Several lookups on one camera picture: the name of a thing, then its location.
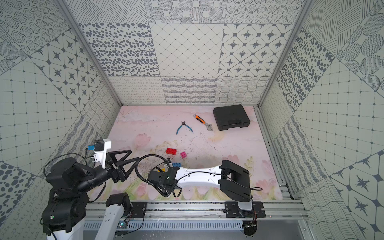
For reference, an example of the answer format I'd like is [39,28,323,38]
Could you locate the teal handled pliers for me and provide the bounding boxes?
[176,120,194,136]

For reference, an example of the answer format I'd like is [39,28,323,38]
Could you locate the black plastic tool case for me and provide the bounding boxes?
[213,105,251,131]

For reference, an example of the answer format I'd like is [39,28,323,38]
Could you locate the red lego brick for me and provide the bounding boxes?
[166,148,177,155]

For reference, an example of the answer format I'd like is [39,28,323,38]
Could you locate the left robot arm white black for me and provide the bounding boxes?
[40,150,139,240]

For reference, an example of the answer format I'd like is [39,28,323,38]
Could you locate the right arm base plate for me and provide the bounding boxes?
[224,201,266,219]

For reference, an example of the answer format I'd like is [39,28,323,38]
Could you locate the aluminium rail frame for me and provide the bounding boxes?
[61,199,310,222]

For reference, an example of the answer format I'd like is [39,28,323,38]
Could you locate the pink lego brick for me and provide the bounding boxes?
[180,152,187,159]

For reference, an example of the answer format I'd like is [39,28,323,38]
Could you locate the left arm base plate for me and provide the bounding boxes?
[123,202,148,218]

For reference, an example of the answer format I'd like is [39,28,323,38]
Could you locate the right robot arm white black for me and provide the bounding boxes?
[148,160,262,213]

